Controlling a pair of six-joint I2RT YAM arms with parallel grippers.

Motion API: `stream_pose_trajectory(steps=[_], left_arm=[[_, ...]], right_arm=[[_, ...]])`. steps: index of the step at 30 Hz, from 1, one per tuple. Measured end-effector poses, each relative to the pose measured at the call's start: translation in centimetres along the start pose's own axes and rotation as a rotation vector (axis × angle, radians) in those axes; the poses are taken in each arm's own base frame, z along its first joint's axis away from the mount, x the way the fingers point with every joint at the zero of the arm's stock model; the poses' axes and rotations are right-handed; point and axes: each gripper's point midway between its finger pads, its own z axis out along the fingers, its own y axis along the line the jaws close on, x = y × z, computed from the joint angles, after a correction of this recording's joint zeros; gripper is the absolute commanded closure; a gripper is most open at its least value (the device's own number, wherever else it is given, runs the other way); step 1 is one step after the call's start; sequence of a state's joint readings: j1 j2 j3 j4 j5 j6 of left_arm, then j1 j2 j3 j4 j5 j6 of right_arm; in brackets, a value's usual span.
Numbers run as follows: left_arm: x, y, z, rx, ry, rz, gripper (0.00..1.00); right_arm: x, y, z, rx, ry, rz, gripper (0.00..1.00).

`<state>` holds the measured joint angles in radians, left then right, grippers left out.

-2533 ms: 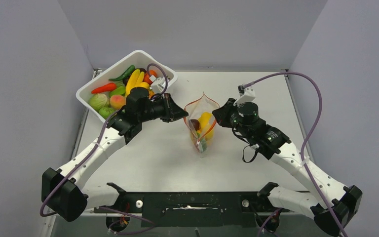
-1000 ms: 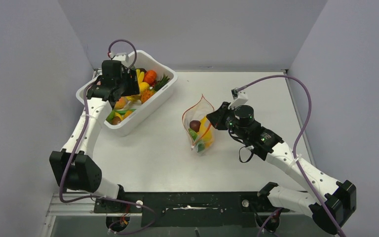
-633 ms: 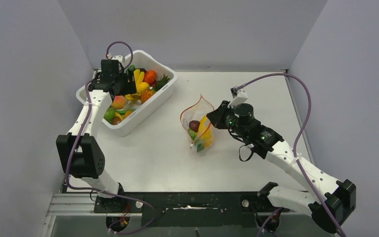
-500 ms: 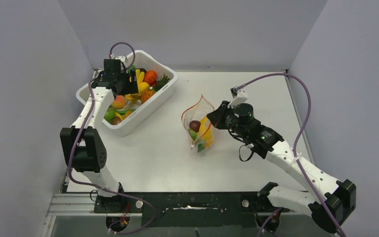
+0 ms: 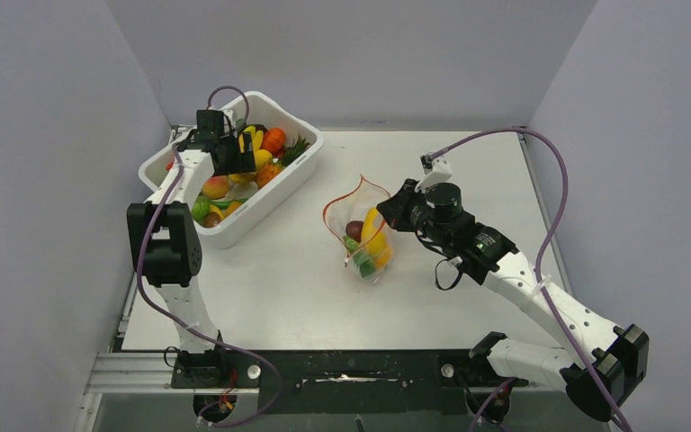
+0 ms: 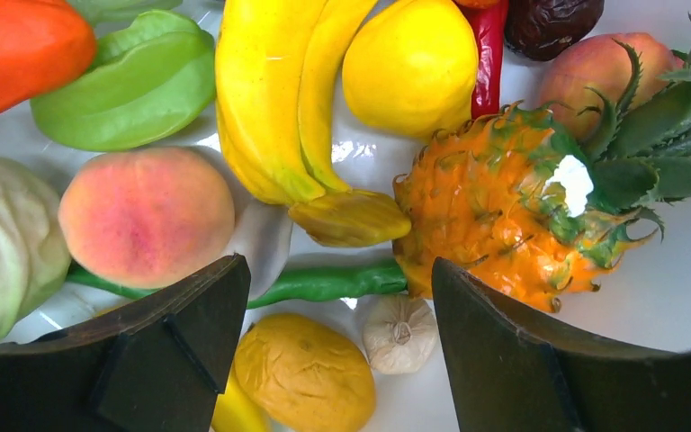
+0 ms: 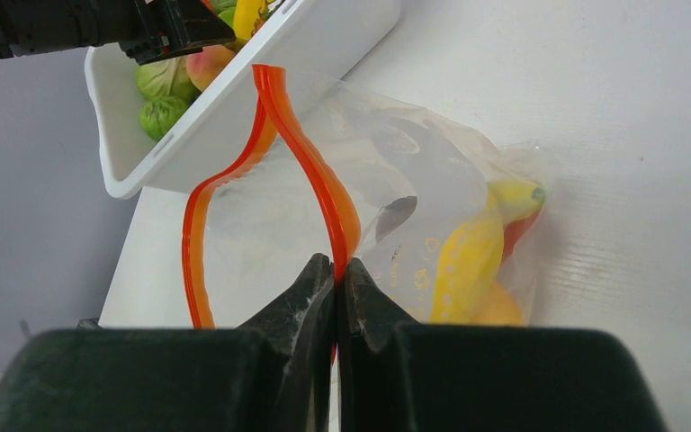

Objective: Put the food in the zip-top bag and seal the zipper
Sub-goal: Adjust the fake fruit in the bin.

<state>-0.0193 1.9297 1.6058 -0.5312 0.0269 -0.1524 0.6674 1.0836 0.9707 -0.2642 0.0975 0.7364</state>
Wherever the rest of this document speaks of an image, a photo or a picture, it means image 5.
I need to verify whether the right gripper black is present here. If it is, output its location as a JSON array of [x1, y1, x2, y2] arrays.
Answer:
[[378, 179, 452, 248]]

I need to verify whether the yellow banana bunch toy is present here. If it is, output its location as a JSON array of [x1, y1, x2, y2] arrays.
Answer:
[[239, 124, 267, 152]]

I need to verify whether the yellow mango toy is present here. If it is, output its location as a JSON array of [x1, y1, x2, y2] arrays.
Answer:
[[361, 207, 389, 256]]

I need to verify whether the clear zip bag red zipper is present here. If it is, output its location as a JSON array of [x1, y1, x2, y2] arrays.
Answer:
[[322, 176, 394, 284]]

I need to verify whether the yellow bell pepper toy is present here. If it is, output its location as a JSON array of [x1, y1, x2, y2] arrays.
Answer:
[[372, 246, 393, 270]]

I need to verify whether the dark purple plum toy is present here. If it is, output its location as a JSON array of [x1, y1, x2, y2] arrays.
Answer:
[[345, 220, 363, 243]]

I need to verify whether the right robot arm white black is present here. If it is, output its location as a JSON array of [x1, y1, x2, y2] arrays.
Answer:
[[376, 179, 650, 422]]

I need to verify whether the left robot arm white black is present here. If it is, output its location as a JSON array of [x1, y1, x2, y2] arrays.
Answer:
[[126, 109, 255, 389]]

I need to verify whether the peach toy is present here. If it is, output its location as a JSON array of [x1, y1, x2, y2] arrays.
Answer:
[[202, 175, 233, 200]]

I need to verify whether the yellow lemon toy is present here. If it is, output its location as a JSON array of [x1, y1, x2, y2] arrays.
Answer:
[[254, 148, 274, 171]]

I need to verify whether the pineapple toy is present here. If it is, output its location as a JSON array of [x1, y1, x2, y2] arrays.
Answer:
[[256, 136, 310, 189]]

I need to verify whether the green cucumber toy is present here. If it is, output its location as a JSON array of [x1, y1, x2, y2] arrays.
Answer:
[[209, 199, 247, 210]]

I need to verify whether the orange tomato toy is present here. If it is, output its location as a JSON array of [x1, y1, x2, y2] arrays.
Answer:
[[261, 128, 287, 157]]

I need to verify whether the white plastic bin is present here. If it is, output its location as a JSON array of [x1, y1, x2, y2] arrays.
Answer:
[[138, 91, 324, 248]]

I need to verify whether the green cabbage toy lower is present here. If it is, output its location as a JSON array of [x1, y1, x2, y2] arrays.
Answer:
[[191, 196, 211, 222]]

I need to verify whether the brown potato toy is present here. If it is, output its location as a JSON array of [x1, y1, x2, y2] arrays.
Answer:
[[201, 211, 222, 229]]

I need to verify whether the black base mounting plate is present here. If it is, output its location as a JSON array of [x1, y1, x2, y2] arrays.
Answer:
[[166, 349, 527, 426]]

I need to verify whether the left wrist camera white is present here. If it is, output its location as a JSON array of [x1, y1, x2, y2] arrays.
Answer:
[[220, 108, 239, 129]]

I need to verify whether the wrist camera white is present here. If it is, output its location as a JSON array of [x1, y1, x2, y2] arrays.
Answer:
[[416, 154, 453, 193], [220, 108, 239, 129]]

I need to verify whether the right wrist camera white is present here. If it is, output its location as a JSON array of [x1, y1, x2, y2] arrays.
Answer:
[[416, 154, 453, 193]]

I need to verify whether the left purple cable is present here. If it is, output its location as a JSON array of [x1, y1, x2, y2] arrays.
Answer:
[[134, 84, 287, 430]]

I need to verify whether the purple cable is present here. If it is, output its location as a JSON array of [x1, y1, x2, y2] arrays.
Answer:
[[134, 84, 287, 430], [419, 127, 634, 432]]

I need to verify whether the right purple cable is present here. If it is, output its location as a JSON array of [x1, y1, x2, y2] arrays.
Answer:
[[419, 127, 634, 432]]

